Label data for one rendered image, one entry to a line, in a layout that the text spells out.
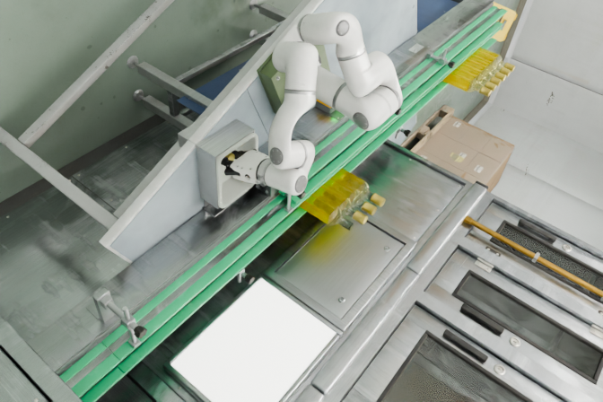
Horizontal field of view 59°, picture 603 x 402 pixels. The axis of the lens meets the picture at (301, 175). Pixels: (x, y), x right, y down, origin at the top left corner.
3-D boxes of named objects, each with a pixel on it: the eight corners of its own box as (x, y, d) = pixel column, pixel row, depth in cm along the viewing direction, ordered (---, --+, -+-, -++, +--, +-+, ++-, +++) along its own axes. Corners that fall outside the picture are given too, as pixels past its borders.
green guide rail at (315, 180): (278, 193, 184) (296, 204, 180) (278, 190, 183) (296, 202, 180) (488, 20, 288) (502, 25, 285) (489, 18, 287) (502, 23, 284)
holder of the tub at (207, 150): (201, 208, 175) (218, 221, 172) (196, 144, 156) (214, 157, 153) (237, 181, 185) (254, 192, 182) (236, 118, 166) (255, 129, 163)
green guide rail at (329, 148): (279, 177, 179) (298, 188, 175) (279, 175, 178) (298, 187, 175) (493, 7, 283) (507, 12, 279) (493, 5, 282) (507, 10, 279)
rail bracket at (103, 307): (87, 311, 147) (141, 362, 138) (74, 275, 136) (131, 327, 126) (101, 301, 150) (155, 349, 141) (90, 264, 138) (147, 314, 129)
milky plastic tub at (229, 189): (200, 198, 171) (220, 212, 167) (196, 145, 156) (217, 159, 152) (238, 170, 181) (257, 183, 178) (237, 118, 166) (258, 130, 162)
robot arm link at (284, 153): (298, 90, 150) (292, 163, 153) (266, 88, 140) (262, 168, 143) (322, 91, 145) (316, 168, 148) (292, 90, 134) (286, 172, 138)
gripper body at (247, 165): (258, 192, 153) (231, 180, 159) (282, 173, 159) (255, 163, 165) (253, 170, 149) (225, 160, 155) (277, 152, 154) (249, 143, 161)
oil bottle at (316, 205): (286, 199, 193) (334, 230, 184) (286, 188, 189) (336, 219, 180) (296, 190, 196) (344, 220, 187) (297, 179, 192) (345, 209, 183)
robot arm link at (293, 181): (300, 144, 141) (321, 143, 148) (270, 135, 147) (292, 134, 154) (291, 198, 144) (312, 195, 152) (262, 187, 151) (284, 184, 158)
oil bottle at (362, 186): (315, 175, 203) (362, 203, 194) (316, 165, 199) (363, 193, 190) (324, 168, 206) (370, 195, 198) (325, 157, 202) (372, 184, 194)
